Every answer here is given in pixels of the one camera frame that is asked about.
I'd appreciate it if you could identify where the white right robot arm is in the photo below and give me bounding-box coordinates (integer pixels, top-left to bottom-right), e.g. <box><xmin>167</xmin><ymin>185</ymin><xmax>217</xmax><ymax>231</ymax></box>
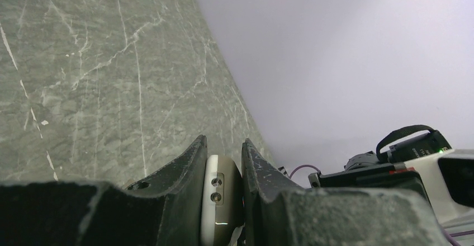
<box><xmin>309</xmin><ymin>125</ymin><xmax>452</xmax><ymax>200</ymax></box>

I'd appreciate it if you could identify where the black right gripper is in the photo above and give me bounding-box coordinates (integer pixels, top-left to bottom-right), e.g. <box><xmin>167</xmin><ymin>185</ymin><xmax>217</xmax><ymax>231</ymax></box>
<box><xmin>308</xmin><ymin>163</ymin><xmax>429</xmax><ymax>201</ymax></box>

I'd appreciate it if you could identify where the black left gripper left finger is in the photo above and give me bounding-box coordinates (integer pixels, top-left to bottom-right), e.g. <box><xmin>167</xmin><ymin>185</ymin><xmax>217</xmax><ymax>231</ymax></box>
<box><xmin>1</xmin><ymin>135</ymin><xmax>207</xmax><ymax>245</ymax></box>

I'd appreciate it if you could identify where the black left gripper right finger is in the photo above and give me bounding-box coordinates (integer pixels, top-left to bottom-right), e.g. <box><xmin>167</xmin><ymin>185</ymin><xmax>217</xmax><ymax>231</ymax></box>
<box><xmin>241</xmin><ymin>139</ymin><xmax>449</xmax><ymax>245</ymax></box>

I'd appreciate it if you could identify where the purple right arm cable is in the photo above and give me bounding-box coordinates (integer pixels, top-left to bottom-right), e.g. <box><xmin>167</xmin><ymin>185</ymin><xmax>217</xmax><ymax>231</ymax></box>
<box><xmin>288</xmin><ymin>164</ymin><xmax>321</xmax><ymax>180</ymax></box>

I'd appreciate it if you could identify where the white remote control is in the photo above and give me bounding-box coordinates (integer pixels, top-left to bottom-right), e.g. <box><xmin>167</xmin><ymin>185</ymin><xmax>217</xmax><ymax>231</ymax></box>
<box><xmin>200</xmin><ymin>155</ymin><xmax>245</xmax><ymax>246</ymax></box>

